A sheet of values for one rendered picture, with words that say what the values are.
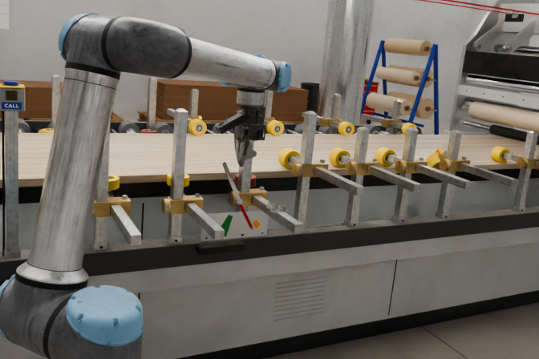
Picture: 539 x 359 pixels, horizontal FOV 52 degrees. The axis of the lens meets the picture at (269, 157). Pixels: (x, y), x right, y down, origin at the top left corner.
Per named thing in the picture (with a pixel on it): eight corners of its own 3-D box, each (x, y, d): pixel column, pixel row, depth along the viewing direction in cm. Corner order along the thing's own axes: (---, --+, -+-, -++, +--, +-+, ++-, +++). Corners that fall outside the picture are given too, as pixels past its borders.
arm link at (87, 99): (35, 371, 111) (107, 5, 111) (-21, 343, 119) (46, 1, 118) (91, 353, 125) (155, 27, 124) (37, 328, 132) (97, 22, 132)
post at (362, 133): (354, 243, 227) (370, 127, 217) (347, 244, 226) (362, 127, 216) (350, 240, 230) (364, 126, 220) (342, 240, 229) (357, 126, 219)
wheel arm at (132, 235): (141, 247, 155) (142, 232, 154) (129, 248, 153) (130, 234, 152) (110, 201, 192) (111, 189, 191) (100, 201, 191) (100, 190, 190)
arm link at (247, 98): (244, 92, 178) (232, 88, 186) (242, 106, 179) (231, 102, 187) (269, 93, 182) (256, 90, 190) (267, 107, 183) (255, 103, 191)
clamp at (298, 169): (328, 176, 212) (330, 164, 211) (297, 178, 206) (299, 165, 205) (319, 172, 217) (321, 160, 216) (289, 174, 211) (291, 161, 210)
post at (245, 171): (244, 255, 204) (255, 127, 194) (235, 256, 203) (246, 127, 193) (240, 251, 207) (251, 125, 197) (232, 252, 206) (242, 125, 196)
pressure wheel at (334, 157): (347, 147, 237) (333, 156, 235) (353, 162, 240) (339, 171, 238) (339, 143, 242) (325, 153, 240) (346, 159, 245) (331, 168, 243)
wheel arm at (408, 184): (420, 192, 198) (422, 182, 197) (413, 192, 197) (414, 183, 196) (342, 159, 241) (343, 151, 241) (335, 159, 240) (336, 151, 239)
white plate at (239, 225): (266, 235, 206) (269, 210, 204) (200, 241, 194) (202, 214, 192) (266, 235, 206) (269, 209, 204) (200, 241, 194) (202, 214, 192)
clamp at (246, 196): (267, 205, 203) (268, 191, 202) (233, 207, 197) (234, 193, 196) (260, 200, 208) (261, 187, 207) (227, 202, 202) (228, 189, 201)
